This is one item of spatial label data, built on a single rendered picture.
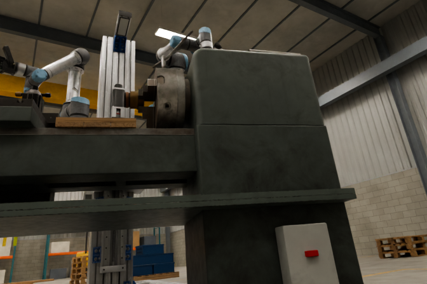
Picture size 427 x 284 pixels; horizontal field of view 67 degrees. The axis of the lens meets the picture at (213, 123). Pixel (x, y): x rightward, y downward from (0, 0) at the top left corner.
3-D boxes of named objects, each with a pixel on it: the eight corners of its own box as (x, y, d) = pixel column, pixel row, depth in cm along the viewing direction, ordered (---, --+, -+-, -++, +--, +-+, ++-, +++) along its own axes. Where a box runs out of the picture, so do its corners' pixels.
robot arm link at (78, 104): (73, 111, 198) (75, 91, 203) (65, 118, 206) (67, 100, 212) (92, 115, 206) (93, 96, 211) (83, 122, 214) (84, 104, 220)
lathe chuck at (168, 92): (171, 140, 167) (169, 84, 177) (178, 121, 138) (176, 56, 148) (153, 140, 165) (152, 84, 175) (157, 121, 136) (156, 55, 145)
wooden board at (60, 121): (135, 154, 161) (135, 147, 163) (136, 127, 129) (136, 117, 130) (71, 155, 154) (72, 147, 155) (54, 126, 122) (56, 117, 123)
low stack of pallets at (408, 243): (405, 255, 824) (399, 237, 841) (441, 253, 760) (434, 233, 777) (378, 258, 757) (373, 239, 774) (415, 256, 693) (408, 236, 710)
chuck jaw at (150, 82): (161, 92, 155) (163, 76, 145) (162, 101, 152) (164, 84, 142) (138, 91, 152) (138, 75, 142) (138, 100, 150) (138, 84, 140)
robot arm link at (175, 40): (151, 49, 236) (174, 29, 192) (166, 52, 241) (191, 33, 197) (150, 64, 235) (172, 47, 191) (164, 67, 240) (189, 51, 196)
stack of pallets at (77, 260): (109, 279, 1018) (110, 255, 1046) (122, 279, 961) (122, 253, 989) (68, 284, 937) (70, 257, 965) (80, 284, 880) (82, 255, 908)
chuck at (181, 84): (177, 140, 168) (175, 85, 178) (187, 121, 139) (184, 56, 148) (171, 140, 167) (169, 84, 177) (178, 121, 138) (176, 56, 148)
